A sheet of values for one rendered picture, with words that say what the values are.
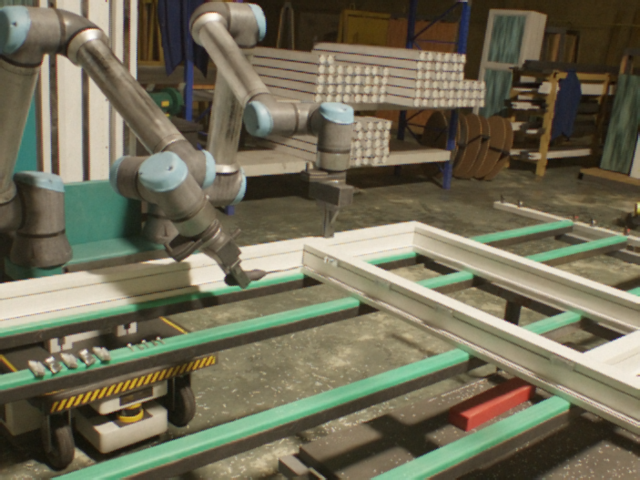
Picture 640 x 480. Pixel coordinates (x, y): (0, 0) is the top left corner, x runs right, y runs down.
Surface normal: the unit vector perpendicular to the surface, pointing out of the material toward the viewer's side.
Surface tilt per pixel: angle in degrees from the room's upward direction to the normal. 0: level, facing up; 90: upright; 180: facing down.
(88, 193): 90
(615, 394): 90
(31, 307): 90
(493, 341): 90
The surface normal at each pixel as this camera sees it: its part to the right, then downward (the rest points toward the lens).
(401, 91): -0.77, 0.12
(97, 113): 0.69, 0.25
